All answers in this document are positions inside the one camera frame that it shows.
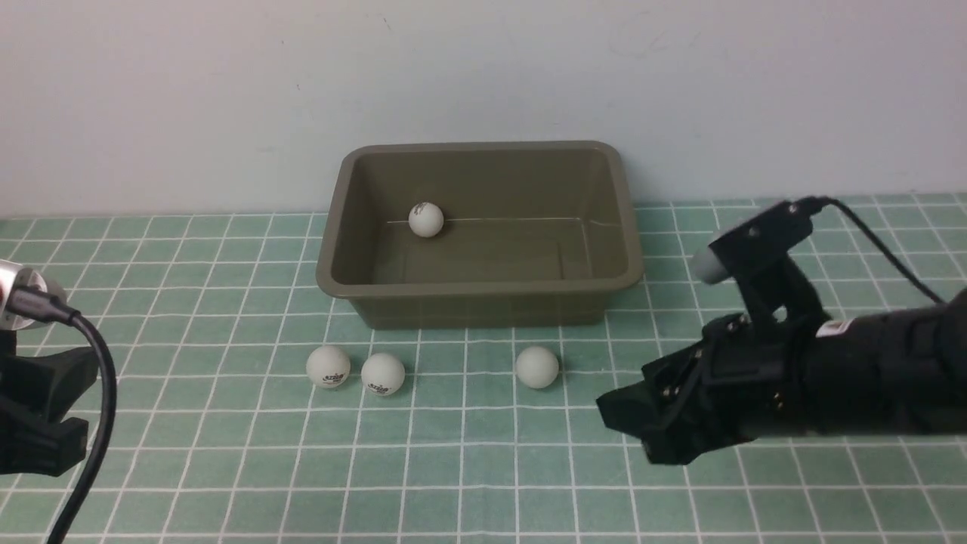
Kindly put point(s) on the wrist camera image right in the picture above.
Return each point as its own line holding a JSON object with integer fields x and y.
{"x": 755, "y": 255}

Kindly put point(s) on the white ball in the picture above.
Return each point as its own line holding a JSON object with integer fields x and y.
{"x": 382, "y": 374}
{"x": 328, "y": 366}
{"x": 536, "y": 367}
{"x": 426, "y": 219}

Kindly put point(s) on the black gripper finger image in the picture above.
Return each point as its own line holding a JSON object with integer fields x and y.
{"x": 29, "y": 445}
{"x": 47, "y": 386}

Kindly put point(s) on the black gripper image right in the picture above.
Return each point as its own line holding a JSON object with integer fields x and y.
{"x": 714, "y": 394}

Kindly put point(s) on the olive green plastic bin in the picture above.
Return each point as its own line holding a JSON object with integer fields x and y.
{"x": 536, "y": 234}

